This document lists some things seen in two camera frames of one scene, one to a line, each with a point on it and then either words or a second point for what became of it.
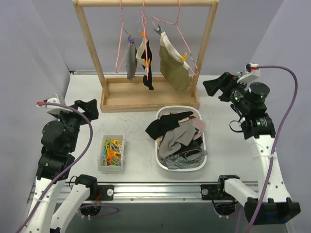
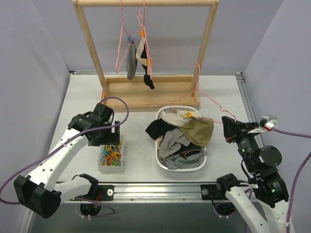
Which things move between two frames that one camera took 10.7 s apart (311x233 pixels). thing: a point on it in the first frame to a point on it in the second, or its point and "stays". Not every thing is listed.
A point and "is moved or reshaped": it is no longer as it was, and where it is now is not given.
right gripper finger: (212, 86) to (231, 127)
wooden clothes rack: (127, 93) stays
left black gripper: (79, 112) to (107, 138)
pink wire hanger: (176, 24) to (198, 89)
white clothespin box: (111, 154) stays
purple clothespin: (131, 41) stays
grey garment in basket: (172, 140) stays
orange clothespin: (147, 64) is moved or reshaped
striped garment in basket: (176, 161) stays
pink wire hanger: (116, 71) stays
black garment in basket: (156, 128) stays
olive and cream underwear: (175, 71) to (198, 129)
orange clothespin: (142, 33) is moved or reshaped
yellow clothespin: (183, 58) to (189, 114)
